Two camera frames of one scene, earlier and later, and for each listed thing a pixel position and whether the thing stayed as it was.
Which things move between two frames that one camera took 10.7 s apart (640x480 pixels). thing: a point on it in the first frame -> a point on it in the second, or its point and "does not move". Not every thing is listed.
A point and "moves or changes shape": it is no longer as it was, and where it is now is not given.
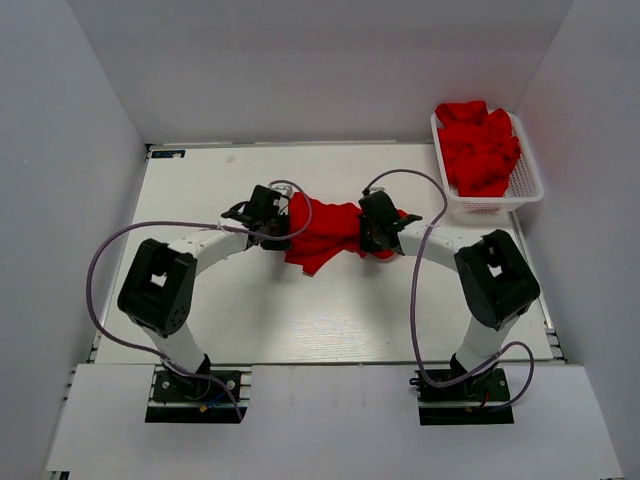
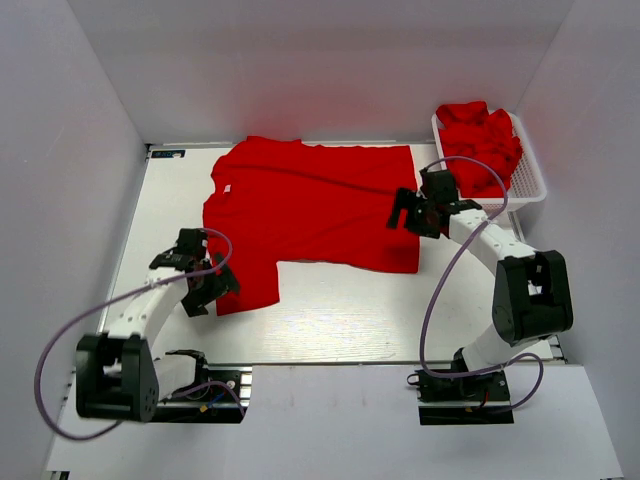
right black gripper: x=367 y=245 -> x=406 y=199
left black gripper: x=277 y=245 -> x=224 y=282
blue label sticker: x=171 y=154 does not move
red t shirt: x=332 y=229 moves or changes shape
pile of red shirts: x=479 y=148 does not move
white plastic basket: x=524 y=185 does not move
